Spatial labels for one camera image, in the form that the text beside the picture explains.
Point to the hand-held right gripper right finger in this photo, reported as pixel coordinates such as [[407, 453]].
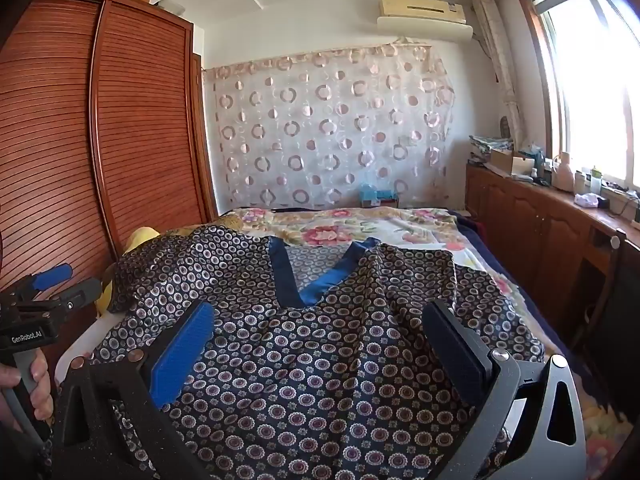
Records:
[[457, 355]]

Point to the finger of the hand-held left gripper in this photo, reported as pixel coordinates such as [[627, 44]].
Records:
[[52, 276], [80, 295]]

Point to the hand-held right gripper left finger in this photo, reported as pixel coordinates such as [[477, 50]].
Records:
[[182, 355]]

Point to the navy patterned blouse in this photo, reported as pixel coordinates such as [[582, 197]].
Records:
[[300, 360]]

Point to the person's left hand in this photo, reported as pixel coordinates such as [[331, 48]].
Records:
[[42, 390]]

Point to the navy blue bedsheet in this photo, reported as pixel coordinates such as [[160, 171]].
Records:
[[475, 232]]

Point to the wooden slatted wardrobe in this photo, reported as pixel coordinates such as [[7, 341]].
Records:
[[60, 135]]

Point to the long wooden cabinet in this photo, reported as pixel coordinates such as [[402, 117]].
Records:
[[530, 225]]

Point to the dark chair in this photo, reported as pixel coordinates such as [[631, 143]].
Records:
[[617, 320]]

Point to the teal box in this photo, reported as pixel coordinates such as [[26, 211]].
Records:
[[377, 195]]

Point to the floral blanket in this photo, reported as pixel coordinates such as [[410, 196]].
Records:
[[325, 232]]

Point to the cardboard box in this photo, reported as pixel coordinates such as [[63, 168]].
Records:
[[515, 162]]

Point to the white crumpled bag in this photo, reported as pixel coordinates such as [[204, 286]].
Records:
[[587, 200]]

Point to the white jug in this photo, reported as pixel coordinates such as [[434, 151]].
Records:
[[565, 175]]

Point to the stack of folded fabric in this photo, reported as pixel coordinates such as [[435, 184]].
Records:
[[487, 144]]

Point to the green-capped bottle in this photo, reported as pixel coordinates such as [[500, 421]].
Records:
[[596, 182]]

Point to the dark oval ornament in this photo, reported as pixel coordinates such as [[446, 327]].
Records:
[[505, 127]]

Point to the sheer circle-patterned curtain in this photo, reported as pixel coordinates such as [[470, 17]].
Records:
[[325, 125]]

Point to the beige window curtain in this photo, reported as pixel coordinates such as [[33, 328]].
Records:
[[502, 70]]

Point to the flat grey box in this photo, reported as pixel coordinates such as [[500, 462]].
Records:
[[172, 6]]

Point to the wooden framed window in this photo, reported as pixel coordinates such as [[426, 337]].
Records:
[[590, 85]]

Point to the beige air conditioner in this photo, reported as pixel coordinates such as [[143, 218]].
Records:
[[420, 7]]

